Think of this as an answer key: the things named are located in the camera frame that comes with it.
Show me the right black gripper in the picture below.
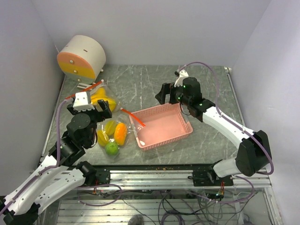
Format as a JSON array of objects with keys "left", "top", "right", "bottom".
[{"left": 155, "top": 82, "right": 191, "bottom": 106}]

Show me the yellow toy banana bunch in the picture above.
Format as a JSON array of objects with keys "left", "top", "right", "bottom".
[{"left": 90, "top": 87, "right": 117, "bottom": 112}]

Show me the pink plastic basket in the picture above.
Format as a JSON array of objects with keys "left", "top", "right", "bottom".
[{"left": 129, "top": 104, "right": 193, "bottom": 151}]

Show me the yellow starfruit slice toy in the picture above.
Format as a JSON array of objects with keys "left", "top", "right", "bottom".
[{"left": 97, "top": 130, "right": 110, "bottom": 147}]

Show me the clear zip bag red zipper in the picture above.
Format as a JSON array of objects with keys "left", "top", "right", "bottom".
[{"left": 96, "top": 108, "right": 146, "bottom": 160}]

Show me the yellow toy mango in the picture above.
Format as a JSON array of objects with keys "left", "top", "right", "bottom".
[{"left": 114, "top": 122, "right": 128, "bottom": 146}]

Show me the green round toy fruit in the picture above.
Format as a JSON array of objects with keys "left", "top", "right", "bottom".
[{"left": 105, "top": 142, "right": 119, "bottom": 156}]

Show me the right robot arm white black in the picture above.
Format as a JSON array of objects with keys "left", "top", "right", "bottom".
[{"left": 155, "top": 77, "right": 272, "bottom": 186}]

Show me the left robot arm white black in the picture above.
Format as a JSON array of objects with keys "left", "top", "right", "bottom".
[{"left": 0, "top": 97, "right": 112, "bottom": 225}]

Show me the white metal latch piece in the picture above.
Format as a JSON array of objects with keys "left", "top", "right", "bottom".
[{"left": 77, "top": 82, "right": 93, "bottom": 91}]

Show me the round cream drawer box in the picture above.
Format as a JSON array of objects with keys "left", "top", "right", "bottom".
[{"left": 57, "top": 35, "right": 106, "bottom": 84}]

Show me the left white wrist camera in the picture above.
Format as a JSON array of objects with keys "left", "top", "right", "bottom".
[{"left": 73, "top": 91, "right": 95, "bottom": 112}]

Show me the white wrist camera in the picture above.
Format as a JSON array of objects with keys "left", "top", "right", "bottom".
[
  {"left": 73, "top": 91, "right": 95, "bottom": 112},
  {"left": 174, "top": 70, "right": 189, "bottom": 87}
]

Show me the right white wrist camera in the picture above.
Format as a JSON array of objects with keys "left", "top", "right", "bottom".
[{"left": 174, "top": 70, "right": 189, "bottom": 87}]

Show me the aluminium mounting rail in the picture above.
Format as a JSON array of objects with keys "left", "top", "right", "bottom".
[{"left": 92, "top": 169, "right": 271, "bottom": 189}]

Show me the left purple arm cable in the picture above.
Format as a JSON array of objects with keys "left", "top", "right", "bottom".
[{"left": 0, "top": 98, "right": 75, "bottom": 211}]

